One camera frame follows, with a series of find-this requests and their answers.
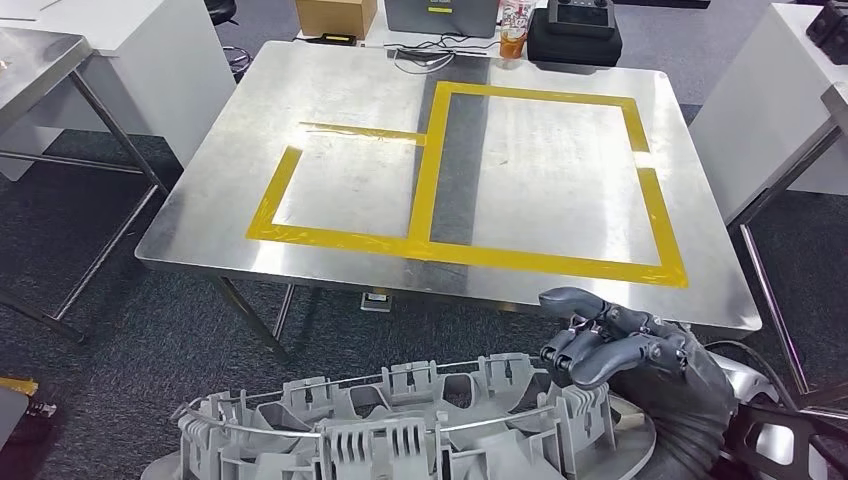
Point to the stainless steel table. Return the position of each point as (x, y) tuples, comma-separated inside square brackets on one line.
[(33, 66), (836, 102)]

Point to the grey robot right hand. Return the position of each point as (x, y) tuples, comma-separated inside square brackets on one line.
[(676, 397)]

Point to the black office stool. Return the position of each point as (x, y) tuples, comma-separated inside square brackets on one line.
[(222, 10)]

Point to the stainless steel workbench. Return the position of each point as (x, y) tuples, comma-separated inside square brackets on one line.
[(331, 99)]

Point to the grey laptop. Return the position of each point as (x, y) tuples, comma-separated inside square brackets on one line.
[(437, 20)]

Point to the silver plastic wheel hubcap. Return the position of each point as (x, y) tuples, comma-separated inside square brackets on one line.
[(358, 447)]

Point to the small grey floor box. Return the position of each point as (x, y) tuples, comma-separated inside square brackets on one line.
[(376, 302)]

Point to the clear plastic drink cup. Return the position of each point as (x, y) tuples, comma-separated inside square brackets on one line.
[(513, 43)]

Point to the black equipment box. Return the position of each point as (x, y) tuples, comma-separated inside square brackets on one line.
[(831, 33)]

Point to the brown cardboard box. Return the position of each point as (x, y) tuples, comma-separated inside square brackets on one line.
[(334, 16)]

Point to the black power adapter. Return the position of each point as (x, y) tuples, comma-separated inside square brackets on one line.
[(334, 40)]

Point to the black remote controller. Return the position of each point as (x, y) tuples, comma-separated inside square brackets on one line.
[(580, 16)]

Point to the yellow tape on workbench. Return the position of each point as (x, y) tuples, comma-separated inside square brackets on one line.
[(530, 262)]

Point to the black carrying case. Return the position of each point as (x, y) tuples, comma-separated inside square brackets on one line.
[(570, 50)]

